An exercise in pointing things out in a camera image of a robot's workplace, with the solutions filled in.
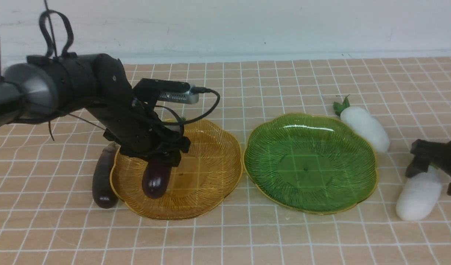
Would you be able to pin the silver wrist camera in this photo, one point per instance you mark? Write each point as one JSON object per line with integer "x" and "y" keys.
{"x": 152, "y": 90}

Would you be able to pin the purple eggplant beside amber plate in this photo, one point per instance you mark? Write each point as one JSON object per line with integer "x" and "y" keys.
{"x": 101, "y": 190}

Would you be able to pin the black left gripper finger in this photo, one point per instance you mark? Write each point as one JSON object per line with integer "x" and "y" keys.
{"x": 170, "y": 158}

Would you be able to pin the white radish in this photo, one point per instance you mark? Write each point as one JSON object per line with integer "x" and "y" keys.
{"x": 363, "y": 124}
{"x": 419, "y": 196}

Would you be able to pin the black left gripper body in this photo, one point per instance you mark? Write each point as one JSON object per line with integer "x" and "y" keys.
{"x": 139, "y": 133}

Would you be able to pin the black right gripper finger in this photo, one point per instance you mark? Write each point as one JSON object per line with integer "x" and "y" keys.
{"x": 425, "y": 154}

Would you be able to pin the green glass plate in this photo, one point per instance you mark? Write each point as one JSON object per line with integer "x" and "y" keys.
{"x": 312, "y": 164}

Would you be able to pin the purple eggplant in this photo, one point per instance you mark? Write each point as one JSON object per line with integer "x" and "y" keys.
{"x": 101, "y": 190}
{"x": 155, "y": 179}

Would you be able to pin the amber glass plate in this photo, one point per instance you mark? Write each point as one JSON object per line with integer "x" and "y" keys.
{"x": 206, "y": 175}

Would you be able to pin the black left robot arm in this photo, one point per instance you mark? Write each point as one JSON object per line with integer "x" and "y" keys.
{"x": 42, "y": 90}

